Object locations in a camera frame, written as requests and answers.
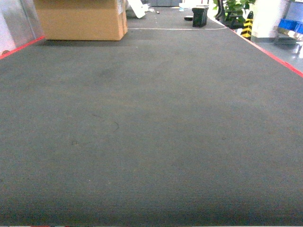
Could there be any yellow black striped traffic cone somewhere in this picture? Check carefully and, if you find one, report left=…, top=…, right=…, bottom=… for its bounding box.
left=241, top=11, right=254, bottom=40

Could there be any red conveyor side rail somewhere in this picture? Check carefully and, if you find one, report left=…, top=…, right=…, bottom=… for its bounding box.
left=0, top=27, right=303, bottom=77

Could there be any black box on belt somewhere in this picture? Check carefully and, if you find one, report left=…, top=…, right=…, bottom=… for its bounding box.
left=192, top=6, right=209, bottom=27

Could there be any large cardboard box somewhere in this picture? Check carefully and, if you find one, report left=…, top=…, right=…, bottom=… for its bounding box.
left=34, top=0, right=127, bottom=41

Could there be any green potted plant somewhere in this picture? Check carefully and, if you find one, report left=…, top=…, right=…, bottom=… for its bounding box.
left=213, top=0, right=256, bottom=25

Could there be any dark conveyor belt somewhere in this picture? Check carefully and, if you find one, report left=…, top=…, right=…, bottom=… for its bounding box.
left=0, top=8, right=303, bottom=227

